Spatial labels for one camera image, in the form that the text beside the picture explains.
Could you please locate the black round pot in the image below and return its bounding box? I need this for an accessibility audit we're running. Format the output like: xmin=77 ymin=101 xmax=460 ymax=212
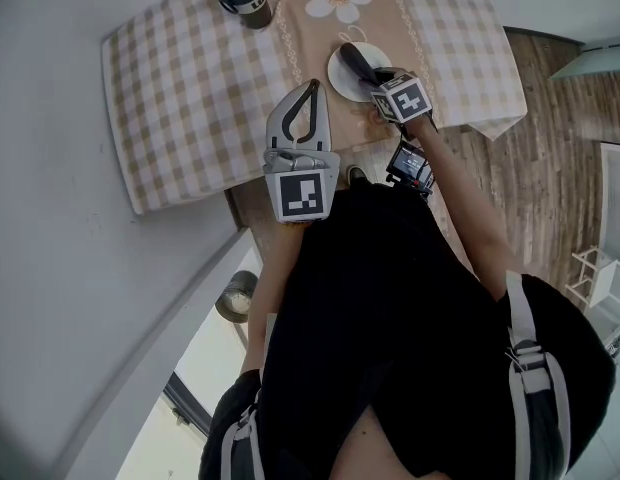
xmin=214 ymin=269 xmax=262 ymax=326

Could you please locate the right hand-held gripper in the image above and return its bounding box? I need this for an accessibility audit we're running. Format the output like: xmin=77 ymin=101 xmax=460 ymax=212
xmin=368 ymin=66 xmax=436 ymax=126

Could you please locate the white framed cabinet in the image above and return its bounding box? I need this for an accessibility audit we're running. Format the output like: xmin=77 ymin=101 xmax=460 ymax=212
xmin=598 ymin=141 xmax=620 ymax=269

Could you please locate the person's right forearm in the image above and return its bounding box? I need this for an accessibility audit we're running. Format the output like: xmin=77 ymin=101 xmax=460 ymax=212
xmin=408 ymin=117 xmax=514 ymax=302

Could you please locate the person's left forearm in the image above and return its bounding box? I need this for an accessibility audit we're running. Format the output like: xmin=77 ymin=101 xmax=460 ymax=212
xmin=239 ymin=222 xmax=304 ymax=377

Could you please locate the black chest-mounted screen device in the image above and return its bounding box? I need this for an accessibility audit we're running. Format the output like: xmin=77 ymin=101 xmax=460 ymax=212
xmin=385 ymin=140 xmax=437 ymax=200

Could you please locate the grey harness strap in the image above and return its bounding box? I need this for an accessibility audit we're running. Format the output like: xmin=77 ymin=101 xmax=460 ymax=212
xmin=218 ymin=401 xmax=267 ymax=480
xmin=503 ymin=269 xmax=572 ymax=480

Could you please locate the checkered tablecloth table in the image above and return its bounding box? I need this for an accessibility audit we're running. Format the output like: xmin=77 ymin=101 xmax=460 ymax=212
xmin=100 ymin=0 xmax=529 ymax=216

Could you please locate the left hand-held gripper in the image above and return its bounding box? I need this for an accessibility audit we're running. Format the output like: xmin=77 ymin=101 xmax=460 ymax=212
xmin=262 ymin=78 xmax=342 ymax=226

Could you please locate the person's black top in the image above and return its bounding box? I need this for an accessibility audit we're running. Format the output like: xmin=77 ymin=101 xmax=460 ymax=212
xmin=197 ymin=177 xmax=616 ymax=480

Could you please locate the white stool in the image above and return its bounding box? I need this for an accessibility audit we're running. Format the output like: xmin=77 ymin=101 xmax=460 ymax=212
xmin=564 ymin=245 xmax=620 ymax=314

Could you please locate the window with white recess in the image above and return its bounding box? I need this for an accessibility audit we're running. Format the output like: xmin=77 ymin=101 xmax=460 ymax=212
xmin=109 ymin=367 xmax=216 ymax=480

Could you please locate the white round plate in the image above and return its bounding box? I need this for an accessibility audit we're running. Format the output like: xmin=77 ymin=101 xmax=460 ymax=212
xmin=326 ymin=41 xmax=394 ymax=104

